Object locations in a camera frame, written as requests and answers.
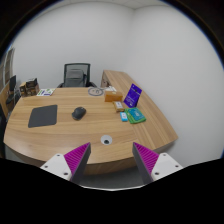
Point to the purple standing card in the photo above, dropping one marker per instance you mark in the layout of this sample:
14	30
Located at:
132	96

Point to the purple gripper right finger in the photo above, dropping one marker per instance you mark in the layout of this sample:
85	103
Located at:
153	166

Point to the dark grey mouse pad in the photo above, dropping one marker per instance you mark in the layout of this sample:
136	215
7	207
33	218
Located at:
43	116

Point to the wooden office desk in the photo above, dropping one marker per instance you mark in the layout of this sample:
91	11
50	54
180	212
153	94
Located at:
37	145

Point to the white green leaflet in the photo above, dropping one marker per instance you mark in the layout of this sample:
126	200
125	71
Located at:
46	92

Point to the orange cardboard box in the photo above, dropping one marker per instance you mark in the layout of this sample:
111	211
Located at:
111	96

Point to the white paper packet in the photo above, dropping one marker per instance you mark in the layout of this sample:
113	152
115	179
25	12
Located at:
110	88

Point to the desk cable grommet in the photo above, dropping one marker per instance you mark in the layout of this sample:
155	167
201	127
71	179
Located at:
106	139

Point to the small brown box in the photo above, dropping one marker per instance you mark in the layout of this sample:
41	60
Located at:
118	106

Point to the black computer mouse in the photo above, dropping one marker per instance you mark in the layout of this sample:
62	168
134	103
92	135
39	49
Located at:
78	113

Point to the green notebook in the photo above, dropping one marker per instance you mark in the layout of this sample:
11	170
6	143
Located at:
134	115

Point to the wooden side desk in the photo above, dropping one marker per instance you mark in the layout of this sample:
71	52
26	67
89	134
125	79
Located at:
156	131

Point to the black mesh office chair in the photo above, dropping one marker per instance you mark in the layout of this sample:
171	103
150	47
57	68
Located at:
77	75

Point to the black side chair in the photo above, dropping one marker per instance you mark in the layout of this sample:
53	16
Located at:
14	94

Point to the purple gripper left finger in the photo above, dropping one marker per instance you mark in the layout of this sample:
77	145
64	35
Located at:
70	166

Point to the wooden bookshelf cabinet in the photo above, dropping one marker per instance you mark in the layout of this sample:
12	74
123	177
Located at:
6	72

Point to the small blue box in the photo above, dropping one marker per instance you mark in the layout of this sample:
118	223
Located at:
123	116

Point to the brown boxes stack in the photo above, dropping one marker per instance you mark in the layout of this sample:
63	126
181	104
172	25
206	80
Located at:
29	88

